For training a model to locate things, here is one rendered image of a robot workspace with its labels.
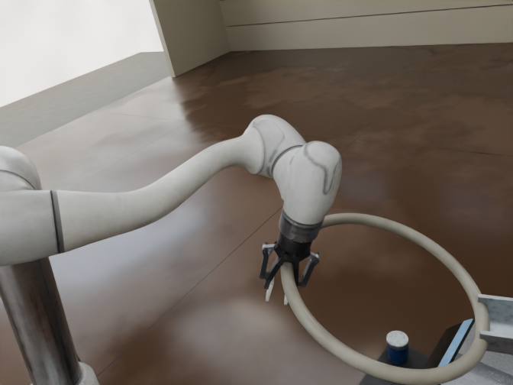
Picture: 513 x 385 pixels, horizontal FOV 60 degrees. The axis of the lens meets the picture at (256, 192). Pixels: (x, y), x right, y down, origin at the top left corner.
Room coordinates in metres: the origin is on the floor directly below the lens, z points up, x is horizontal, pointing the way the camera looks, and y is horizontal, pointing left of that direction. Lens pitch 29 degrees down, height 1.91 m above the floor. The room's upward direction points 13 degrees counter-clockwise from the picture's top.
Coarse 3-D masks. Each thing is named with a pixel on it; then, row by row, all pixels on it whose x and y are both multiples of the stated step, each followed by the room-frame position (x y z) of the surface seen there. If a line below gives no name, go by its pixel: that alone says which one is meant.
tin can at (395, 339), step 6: (390, 336) 1.47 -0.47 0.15; (396, 336) 1.47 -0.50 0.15; (402, 336) 1.46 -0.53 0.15; (390, 342) 1.44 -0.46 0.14; (396, 342) 1.43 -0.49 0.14; (402, 342) 1.42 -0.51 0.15; (390, 348) 1.43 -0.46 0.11; (396, 348) 1.41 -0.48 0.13; (402, 348) 1.41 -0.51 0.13; (390, 354) 1.44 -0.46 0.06; (396, 354) 1.41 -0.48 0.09; (402, 354) 1.41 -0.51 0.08; (390, 360) 1.44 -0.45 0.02; (396, 360) 1.41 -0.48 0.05; (402, 360) 1.41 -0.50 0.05
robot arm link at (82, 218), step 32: (256, 128) 0.89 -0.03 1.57; (288, 128) 0.90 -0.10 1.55; (192, 160) 0.78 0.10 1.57; (224, 160) 0.83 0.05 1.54; (256, 160) 0.85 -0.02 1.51; (64, 192) 0.63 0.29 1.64; (96, 192) 0.65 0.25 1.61; (128, 192) 0.67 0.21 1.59; (160, 192) 0.68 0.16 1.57; (192, 192) 0.73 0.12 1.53; (64, 224) 0.58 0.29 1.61; (96, 224) 0.60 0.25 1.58; (128, 224) 0.62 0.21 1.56
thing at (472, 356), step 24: (336, 216) 0.98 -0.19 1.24; (360, 216) 0.99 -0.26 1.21; (288, 264) 0.80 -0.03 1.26; (456, 264) 0.84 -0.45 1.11; (288, 288) 0.74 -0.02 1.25; (480, 312) 0.69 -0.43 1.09; (312, 336) 0.63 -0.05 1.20; (360, 360) 0.57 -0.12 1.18; (456, 360) 0.58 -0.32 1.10; (480, 360) 0.59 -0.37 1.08; (408, 384) 0.54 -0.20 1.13; (432, 384) 0.54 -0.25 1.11
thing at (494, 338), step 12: (480, 300) 0.72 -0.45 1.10; (492, 300) 0.71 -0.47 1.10; (504, 300) 0.70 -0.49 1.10; (492, 312) 0.71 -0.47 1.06; (504, 312) 0.70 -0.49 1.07; (492, 324) 0.68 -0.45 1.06; (504, 324) 0.67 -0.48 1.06; (480, 336) 0.63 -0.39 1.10; (492, 336) 0.62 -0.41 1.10; (504, 336) 0.61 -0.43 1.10; (492, 348) 0.61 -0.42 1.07; (504, 348) 0.60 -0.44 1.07
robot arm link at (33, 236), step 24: (0, 192) 0.61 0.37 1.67; (24, 192) 0.61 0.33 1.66; (48, 192) 0.62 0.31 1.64; (0, 216) 0.56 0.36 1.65; (24, 216) 0.57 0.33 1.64; (48, 216) 0.58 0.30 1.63; (0, 240) 0.55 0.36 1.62; (24, 240) 0.56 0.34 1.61; (48, 240) 0.57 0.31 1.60; (0, 264) 0.55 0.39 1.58
